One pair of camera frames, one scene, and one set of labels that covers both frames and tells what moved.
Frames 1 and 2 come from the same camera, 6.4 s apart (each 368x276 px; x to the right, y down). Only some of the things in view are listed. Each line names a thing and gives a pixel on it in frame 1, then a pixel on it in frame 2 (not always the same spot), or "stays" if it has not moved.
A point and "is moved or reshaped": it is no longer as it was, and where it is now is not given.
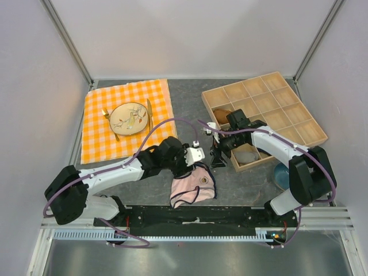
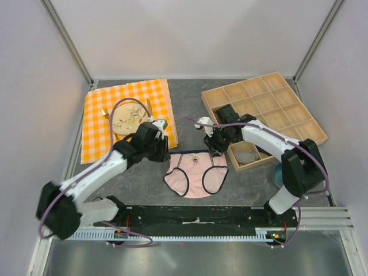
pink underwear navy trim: (198, 186) is moved or reshaped
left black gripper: (184, 169) to (164, 154)
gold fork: (106, 114) stays
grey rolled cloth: (243, 157) stays
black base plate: (198, 218) stays
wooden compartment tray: (269, 98) stays
